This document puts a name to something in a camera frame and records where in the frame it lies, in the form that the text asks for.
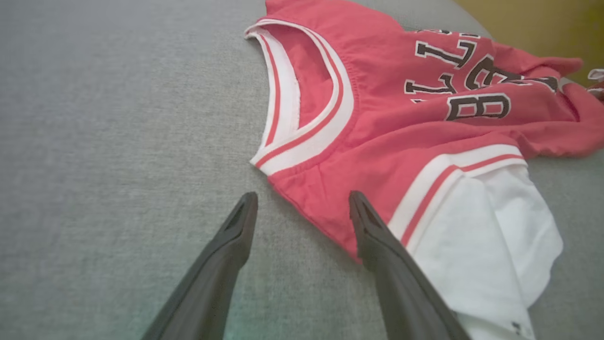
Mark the red shorts with white hem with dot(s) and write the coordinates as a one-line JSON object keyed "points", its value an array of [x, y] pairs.
{"points": [[598, 85]]}

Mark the red basketball jersey white trim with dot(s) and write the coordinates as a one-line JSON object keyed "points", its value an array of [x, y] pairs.
{"points": [[387, 118]]}

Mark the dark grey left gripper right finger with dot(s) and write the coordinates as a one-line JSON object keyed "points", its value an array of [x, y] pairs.
{"points": [[401, 293]]}

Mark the large grey sofa chaise cushion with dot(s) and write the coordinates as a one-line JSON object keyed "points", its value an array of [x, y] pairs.
{"points": [[118, 118]]}

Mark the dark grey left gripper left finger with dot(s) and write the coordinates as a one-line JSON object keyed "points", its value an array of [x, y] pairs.
{"points": [[212, 288]]}

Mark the yellow sofa backrest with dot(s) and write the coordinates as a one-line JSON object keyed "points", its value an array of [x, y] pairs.
{"points": [[542, 28]]}

